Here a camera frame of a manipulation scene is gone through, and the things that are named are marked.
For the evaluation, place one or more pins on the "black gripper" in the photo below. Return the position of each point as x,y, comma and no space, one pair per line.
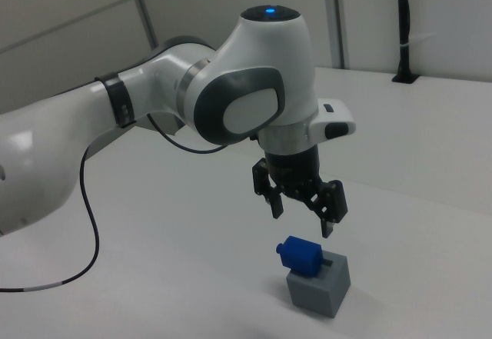
294,173

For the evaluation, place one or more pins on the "blue block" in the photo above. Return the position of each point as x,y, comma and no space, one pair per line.
301,256

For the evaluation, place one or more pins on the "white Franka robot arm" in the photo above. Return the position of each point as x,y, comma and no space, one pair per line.
269,54

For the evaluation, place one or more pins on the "grey hollow cuboid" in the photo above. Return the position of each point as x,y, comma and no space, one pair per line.
315,296

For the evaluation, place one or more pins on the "black stand pole with base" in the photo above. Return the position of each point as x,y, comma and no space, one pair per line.
403,24

